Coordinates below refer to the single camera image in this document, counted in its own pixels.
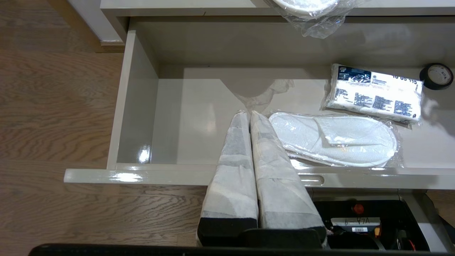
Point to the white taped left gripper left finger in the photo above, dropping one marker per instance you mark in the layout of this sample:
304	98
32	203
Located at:
233	177

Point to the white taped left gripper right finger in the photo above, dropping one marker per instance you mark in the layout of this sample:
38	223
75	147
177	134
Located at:
277	177

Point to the glossy white drawer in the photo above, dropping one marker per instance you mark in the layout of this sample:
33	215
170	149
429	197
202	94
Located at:
185	117

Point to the white slippers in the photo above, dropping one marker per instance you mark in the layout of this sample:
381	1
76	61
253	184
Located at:
341	140
312	10

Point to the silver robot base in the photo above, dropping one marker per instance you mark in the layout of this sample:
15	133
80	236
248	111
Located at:
412	209

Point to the red emergency stop button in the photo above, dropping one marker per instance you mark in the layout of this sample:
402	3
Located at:
358	208

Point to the white wipes pack blue label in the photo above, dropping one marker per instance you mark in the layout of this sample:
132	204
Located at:
376	94

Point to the black tape roll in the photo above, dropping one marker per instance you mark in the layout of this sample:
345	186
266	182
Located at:
424	80

